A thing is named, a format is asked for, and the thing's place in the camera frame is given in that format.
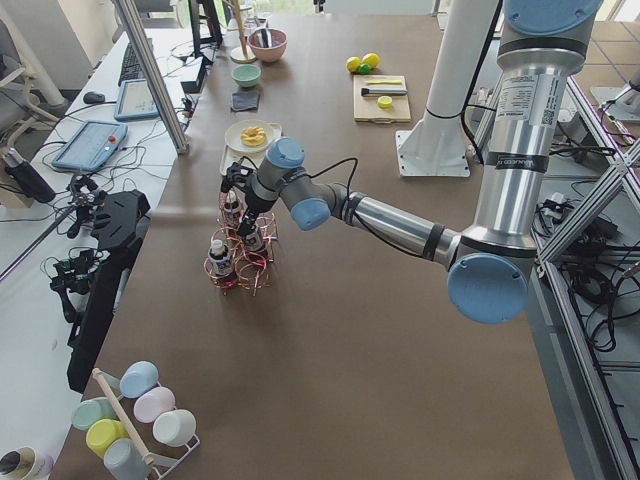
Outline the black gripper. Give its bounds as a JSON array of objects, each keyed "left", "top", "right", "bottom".
[{"left": 238, "top": 202, "right": 265, "bottom": 235}]

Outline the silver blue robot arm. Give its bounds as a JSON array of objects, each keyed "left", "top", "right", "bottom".
[{"left": 225, "top": 1, "right": 600, "bottom": 324}]

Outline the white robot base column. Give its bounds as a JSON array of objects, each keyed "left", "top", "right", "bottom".
[{"left": 396, "top": 0, "right": 501, "bottom": 177}]

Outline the cream serving tray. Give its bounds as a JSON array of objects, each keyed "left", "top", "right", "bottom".
[{"left": 219, "top": 119, "right": 282, "bottom": 175}]

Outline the white plate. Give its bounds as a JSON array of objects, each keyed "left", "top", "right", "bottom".
[{"left": 224, "top": 119, "right": 282, "bottom": 153}]

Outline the dark grey folded cloth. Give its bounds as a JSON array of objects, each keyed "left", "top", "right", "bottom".
[{"left": 230, "top": 91, "right": 260, "bottom": 112}]

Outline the mint green bowl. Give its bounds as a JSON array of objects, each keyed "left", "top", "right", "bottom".
[{"left": 231, "top": 64, "right": 262, "bottom": 88}]

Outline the wooden cup tree stand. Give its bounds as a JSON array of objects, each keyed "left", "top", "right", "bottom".
[{"left": 223, "top": 0, "right": 257, "bottom": 64}]

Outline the blue teach pendant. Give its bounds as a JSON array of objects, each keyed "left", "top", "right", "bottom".
[
  {"left": 51, "top": 121, "right": 128, "bottom": 173},
  {"left": 114, "top": 79, "right": 159, "bottom": 122}
]

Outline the steel muddler black tip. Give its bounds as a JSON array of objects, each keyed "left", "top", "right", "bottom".
[{"left": 360, "top": 87, "right": 407, "bottom": 97}]

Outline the pink bowl with ice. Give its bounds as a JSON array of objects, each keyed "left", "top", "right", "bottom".
[{"left": 247, "top": 28, "right": 288, "bottom": 63}]

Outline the half lemon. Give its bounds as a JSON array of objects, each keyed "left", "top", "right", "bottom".
[{"left": 377, "top": 95, "right": 393, "bottom": 109}]

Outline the wooden cutting board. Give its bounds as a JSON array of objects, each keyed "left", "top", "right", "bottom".
[{"left": 352, "top": 75, "right": 411, "bottom": 123}]

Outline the metal ice scoop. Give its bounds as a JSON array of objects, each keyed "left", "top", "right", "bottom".
[{"left": 253, "top": 28, "right": 278, "bottom": 49}]

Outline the yellow plastic knife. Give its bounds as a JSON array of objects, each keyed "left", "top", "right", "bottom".
[{"left": 365, "top": 79, "right": 403, "bottom": 85}]

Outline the green lime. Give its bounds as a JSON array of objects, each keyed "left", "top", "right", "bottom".
[{"left": 357, "top": 63, "right": 372, "bottom": 75}]

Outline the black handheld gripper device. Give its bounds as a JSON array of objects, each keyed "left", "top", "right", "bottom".
[{"left": 50, "top": 175, "right": 150, "bottom": 393}]

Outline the black keyboard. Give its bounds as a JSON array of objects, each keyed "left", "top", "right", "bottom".
[{"left": 117, "top": 43, "right": 145, "bottom": 86}]

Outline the whole yellow lemon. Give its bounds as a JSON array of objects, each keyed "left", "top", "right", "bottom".
[{"left": 362, "top": 52, "right": 380, "bottom": 69}]

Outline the black computer mouse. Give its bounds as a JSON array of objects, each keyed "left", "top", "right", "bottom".
[{"left": 82, "top": 91, "right": 106, "bottom": 105}]

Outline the light blue mug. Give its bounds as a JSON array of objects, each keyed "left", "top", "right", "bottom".
[{"left": 120, "top": 360, "right": 159, "bottom": 399}]

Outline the pink mug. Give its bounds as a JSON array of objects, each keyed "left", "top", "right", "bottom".
[{"left": 133, "top": 386, "right": 176, "bottom": 424}]

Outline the black water bottle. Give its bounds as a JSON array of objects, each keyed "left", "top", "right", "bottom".
[{"left": 1, "top": 147, "right": 55, "bottom": 204}]

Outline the white mug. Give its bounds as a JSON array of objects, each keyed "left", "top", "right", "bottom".
[{"left": 152, "top": 409, "right": 196, "bottom": 447}]

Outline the mint green mug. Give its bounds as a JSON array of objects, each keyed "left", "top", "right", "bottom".
[{"left": 71, "top": 396, "right": 118, "bottom": 431}]

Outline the yellow mug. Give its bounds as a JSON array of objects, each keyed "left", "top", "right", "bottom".
[{"left": 85, "top": 419, "right": 129, "bottom": 458}]

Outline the grey blue mug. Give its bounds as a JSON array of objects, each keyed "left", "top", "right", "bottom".
[{"left": 103, "top": 438, "right": 150, "bottom": 480}]

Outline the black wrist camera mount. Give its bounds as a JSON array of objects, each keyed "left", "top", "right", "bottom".
[{"left": 220, "top": 162, "right": 256, "bottom": 194}]

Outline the copper wire bottle rack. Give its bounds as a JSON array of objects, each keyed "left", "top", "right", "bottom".
[{"left": 203, "top": 193, "right": 278, "bottom": 295}]

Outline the braided pastry ring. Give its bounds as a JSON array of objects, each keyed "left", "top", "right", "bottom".
[{"left": 239, "top": 125, "right": 267, "bottom": 148}]

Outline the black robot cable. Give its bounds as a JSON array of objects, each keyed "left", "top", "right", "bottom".
[{"left": 219, "top": 156, "right": 360, "bottom": 194}]

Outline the aluminium frame post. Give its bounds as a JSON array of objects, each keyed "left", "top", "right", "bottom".
[{"left": 113, "top": 0, "right": 189, "bottom": 154}]

